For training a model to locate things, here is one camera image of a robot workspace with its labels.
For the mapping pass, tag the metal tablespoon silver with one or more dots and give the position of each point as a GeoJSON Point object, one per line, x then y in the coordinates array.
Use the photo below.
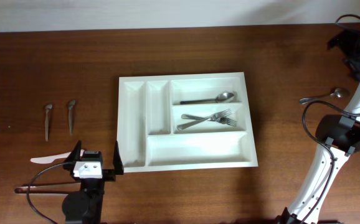
{"type": "Point", "coordinates": [337, 92]}

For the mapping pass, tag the metal tablespoon dark handle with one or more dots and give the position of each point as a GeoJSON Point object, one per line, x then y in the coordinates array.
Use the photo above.
{"type": "Point", "coordinates": [224, 97]}

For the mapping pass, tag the metal fork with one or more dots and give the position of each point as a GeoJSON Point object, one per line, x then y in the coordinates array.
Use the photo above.
{"type": "Point", "coordinates": [221, 120]}
{"type": "Point", "coordinates": [213, 116]}

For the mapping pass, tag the white plastic cutlery tray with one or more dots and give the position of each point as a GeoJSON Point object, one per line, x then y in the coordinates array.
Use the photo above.
{"type": "Point", "coordinates": [149, 111]}

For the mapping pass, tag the pink plastic knife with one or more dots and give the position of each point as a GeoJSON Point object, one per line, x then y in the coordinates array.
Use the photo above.
{"type": "Point", "coordinates": [49, 159]}

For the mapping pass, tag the metal tongs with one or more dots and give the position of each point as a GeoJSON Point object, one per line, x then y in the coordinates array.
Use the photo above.
{"type": "Point", "coordinates": [48, 189]}

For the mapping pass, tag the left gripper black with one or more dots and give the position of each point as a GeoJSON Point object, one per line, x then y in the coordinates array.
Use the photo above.
{"type": "Point", "coordinates": [109, 174]}

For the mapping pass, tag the small metal teaspoon right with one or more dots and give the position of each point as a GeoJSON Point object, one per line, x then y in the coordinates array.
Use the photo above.
{"type": "Point", "coordinates": [70, 107]}

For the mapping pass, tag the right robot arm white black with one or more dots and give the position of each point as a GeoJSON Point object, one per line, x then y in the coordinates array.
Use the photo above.
{"type": "Point", "coordinates": [337, 136]}

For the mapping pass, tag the small metal teaspoon left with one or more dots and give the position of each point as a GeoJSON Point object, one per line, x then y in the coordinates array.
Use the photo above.
{"type": "Point", "coordinates": [47, 111]}

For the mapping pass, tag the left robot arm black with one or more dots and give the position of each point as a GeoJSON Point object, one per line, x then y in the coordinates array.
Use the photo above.
{"type": "Point", "coordinates": [85, 205]}

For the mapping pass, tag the small metal teaspoon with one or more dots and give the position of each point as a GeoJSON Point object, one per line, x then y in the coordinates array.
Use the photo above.
{"type": "Point", "coordinates": [70, 107]}
{"type": "Point", "coordinates": [47, 111]}

